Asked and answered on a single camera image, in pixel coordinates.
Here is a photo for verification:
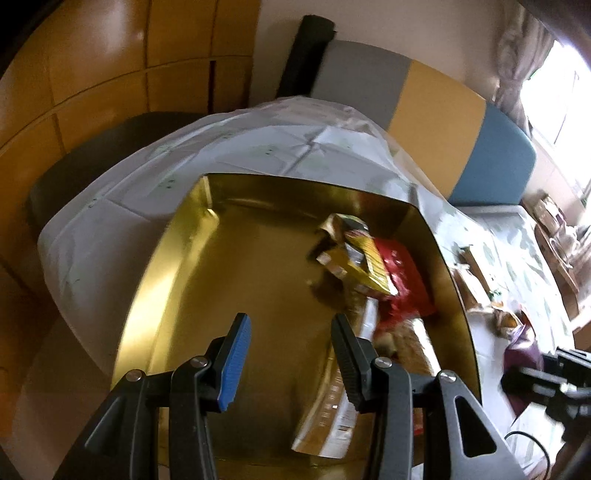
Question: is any purple snack packet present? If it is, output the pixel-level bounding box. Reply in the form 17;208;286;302
503;318;543;411

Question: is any wooden side table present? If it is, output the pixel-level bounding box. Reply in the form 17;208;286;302
533;194;591;333

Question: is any white printed tablecloth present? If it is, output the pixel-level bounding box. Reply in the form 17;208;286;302
37;95;578;480

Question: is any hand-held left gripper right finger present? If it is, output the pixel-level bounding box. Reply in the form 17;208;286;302
331;314;527;480

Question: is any black cable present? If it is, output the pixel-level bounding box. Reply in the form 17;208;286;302
505;431;555;480

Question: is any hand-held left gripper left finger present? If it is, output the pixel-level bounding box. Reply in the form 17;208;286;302
53;312;252;480

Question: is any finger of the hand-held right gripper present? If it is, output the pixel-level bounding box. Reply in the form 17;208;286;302
502;367;555;400

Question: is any black chair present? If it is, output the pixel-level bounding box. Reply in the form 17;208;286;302
28;111;208;227

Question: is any orange labelled clear packet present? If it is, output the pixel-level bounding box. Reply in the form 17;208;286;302
492;305;527;337

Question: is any yellow snack packet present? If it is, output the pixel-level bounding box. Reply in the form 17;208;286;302
318;215;400;301

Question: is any beige patterned curtain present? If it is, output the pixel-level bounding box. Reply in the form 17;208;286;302
494;4;559;125

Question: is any window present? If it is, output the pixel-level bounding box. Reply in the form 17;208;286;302
522;37;591;204

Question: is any large red snack packet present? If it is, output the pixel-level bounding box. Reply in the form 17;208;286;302
369;237;437;333

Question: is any black rolled mat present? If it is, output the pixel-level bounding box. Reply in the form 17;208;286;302
276;15;338;97

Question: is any grey yellow blue headboard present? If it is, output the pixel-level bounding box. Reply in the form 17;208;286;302
314;39;539;206

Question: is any gold lined maroon box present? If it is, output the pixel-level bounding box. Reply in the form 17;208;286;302
111;173;483;467

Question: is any wooden wardrobe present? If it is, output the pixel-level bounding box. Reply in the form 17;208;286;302
0;0;262;324

